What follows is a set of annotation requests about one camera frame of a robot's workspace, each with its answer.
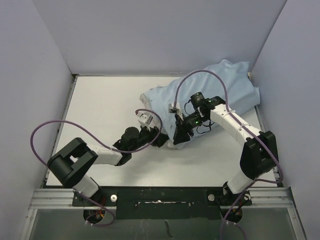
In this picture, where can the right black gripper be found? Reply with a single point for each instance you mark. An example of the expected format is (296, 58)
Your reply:
(182, 131)

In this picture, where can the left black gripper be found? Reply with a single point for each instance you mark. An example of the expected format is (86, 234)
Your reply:
(160, 140)

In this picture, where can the light blue pillowcase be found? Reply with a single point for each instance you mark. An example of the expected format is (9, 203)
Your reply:
(225, 79)

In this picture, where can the white pillow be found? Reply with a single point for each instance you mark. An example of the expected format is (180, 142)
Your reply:
(175, 146)

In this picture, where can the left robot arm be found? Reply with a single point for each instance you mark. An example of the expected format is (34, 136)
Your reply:
(71, 164)

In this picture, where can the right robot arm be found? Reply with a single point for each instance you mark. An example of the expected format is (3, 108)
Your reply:
(259, 149)

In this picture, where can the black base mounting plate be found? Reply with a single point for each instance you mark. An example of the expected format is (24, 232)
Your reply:
(162, 203)

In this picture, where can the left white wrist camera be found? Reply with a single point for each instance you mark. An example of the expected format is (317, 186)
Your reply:
(144, 120)

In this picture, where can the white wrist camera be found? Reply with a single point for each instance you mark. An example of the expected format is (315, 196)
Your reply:
(144, 120)
(176, 110)

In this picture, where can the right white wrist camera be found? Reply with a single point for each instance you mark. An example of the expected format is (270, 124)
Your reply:
(176, 110)

